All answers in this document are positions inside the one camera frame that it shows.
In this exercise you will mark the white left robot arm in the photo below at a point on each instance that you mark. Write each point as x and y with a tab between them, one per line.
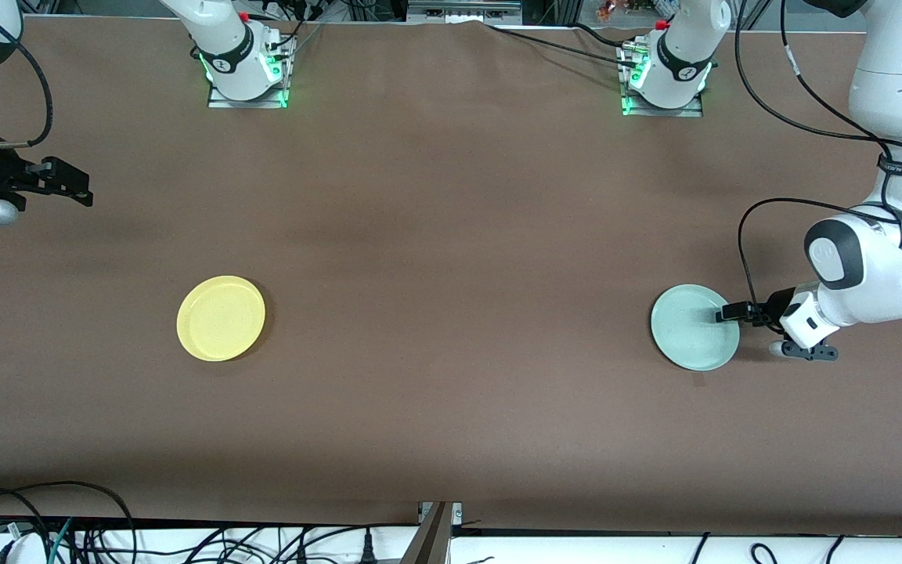
897	78

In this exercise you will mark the grey power strip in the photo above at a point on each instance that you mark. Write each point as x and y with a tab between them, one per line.
459	11

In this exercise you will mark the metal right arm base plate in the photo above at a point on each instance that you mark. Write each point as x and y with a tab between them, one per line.
220	103

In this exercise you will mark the yellow plate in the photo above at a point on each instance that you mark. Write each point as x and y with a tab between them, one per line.
221	319

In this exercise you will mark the black power plug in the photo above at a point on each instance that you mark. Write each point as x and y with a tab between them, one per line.
368	551

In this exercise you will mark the pale green plate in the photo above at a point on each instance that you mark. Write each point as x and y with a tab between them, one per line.
690	329

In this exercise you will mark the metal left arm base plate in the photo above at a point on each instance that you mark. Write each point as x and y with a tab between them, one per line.
687	113

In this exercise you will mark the aluminium frame profile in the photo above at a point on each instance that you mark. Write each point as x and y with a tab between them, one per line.
431	540

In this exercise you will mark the brown table cover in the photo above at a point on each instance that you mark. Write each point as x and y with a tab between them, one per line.
451	196

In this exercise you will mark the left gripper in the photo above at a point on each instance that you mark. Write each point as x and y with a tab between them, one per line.
776	306

